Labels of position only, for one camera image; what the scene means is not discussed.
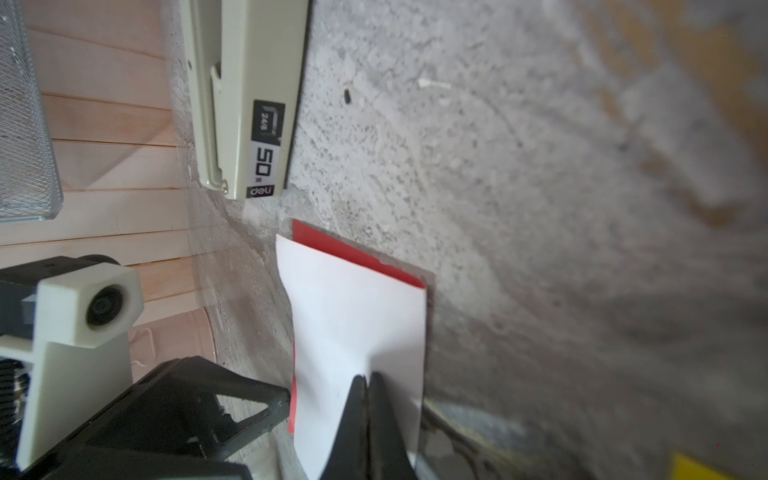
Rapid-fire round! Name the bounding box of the red white letter card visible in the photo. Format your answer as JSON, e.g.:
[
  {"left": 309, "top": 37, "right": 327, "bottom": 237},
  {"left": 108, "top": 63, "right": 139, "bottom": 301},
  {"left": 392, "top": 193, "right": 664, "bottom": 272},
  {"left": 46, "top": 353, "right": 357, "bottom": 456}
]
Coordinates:
[{"left": 276, "top": 221, "right": 427, "bottom": 479}]

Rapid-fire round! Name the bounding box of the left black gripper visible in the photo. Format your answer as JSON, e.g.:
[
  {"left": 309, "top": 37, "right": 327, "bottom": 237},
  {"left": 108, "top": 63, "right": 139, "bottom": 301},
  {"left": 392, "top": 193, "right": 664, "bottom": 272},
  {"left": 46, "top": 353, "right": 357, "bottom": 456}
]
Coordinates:
[{"left": 1, "top": 356, "right": 290, "bottom": 479}]

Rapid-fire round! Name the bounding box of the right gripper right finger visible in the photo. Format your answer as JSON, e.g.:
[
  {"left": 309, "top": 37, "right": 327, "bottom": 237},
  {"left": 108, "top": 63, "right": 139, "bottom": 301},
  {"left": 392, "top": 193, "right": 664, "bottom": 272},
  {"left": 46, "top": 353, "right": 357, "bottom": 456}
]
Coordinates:
[{"left": 367, "top": 372, "right": 417, "bottom": 480}]

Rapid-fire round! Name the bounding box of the yellow envelope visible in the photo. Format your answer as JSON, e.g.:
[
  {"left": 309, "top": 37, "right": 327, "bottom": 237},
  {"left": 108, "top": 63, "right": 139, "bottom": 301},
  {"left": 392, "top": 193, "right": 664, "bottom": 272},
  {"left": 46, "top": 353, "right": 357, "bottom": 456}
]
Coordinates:
[{"left": 668, "top": 453, "right": 735, "bottom": 480}]

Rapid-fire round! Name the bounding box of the pen holder with pencils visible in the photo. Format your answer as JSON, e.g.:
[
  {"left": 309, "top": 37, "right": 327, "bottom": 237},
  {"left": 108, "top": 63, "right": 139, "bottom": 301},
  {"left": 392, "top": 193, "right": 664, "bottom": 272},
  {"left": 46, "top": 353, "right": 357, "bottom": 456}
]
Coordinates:
[{"left": 128, "top": 308, "right": 216, "bottom": 382}]

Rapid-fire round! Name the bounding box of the white wire mesh shelf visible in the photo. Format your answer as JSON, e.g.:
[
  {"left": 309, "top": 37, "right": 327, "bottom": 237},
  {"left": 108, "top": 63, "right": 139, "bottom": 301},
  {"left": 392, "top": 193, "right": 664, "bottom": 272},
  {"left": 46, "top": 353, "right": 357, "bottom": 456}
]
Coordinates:
[{"left": 1, "top": 1, "right": 63, "bottom": 223}]

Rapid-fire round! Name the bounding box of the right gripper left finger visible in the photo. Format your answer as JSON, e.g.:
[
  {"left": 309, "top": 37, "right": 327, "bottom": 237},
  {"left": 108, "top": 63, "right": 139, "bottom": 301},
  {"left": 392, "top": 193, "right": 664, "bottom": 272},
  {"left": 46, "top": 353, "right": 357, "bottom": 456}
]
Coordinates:
[{"left": 320, "top": 376, "right": 369, "bottom": 480}]

